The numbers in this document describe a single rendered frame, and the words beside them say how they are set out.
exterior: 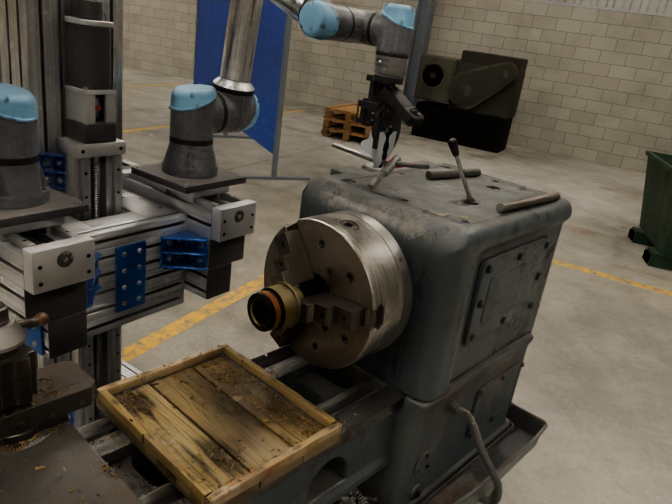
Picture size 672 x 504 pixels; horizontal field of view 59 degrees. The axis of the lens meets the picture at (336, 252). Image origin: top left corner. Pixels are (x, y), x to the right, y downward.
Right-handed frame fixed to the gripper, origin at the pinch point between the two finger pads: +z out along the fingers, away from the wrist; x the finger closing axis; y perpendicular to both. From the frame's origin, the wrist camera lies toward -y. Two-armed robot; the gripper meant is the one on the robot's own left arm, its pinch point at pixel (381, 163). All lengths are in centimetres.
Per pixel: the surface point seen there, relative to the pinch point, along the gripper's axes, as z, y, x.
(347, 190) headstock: 5.2, -1.0, 12.4
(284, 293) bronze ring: 18.3, -14.0, 41.9
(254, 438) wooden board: 42, -21, 53
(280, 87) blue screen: 36, 364, -299
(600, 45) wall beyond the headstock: -57, 295, -931
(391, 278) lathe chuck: 14.3, -25.9, 25.3
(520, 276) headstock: 21.0, -33.1, -18.7
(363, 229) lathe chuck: 7.1, -17.2, 25.3
